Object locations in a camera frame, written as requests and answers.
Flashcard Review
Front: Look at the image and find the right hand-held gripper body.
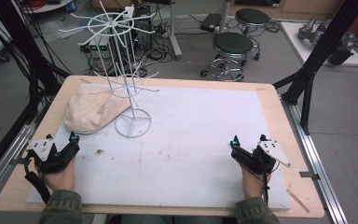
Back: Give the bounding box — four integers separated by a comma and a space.
230, 140, 293, 175

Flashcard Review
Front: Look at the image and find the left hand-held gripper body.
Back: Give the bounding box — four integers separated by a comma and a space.
27, 138, 80, 175

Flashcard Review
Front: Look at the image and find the person's left hand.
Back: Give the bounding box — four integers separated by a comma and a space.
42, 156, 76, 193

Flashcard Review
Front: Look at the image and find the person's right hand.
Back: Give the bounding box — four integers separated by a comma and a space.
240, 163, 272, 201

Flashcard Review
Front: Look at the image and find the wooden table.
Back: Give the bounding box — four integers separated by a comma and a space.
0, 75, 325, 219

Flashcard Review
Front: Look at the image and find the beige cloth hat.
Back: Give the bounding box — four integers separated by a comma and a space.
62, 83, 132, 135

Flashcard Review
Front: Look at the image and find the white foam mat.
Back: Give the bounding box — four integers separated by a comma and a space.
25, 83, 293, 211

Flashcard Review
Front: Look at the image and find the grey tape piece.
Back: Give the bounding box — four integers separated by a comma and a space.
298, 170, 321, 182

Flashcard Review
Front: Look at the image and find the thin wooden stick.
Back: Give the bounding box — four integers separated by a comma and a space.
286, 189, 311, 215

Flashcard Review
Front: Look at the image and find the bench power supply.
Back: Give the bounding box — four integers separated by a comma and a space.
88, 40, 114, 60

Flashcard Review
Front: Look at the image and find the black round stool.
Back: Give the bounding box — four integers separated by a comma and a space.
234, 7, 272, 35
200, 31, 260, 83

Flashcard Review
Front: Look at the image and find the white platform board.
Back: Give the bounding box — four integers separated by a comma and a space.
280, 21, 358, 68

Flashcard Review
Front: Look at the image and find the black flat box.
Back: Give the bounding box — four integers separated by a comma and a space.
199, 12, 224, 33

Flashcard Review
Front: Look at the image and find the grey metal table leg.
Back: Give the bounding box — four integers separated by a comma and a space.
167, 0, 184, 61

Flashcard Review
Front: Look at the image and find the black computer tower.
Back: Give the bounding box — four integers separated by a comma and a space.
129, 5, 154, 53

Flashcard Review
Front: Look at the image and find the thin black cable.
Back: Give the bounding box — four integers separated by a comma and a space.
241, 157, 281, 205

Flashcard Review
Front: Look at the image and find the black strap cable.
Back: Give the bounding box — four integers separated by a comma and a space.
23, 150, 52, 204

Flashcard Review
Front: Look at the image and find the aluminium rail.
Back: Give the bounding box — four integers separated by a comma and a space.
0, 119, 40, 210
280, 97, 350, 224

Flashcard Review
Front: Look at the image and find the white wire display rack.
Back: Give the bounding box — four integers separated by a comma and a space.
58, 0, 160, 139

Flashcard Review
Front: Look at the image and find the black metal frame strut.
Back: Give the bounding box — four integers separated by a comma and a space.
272, 0, 358, 136
0, 0, 73, 185

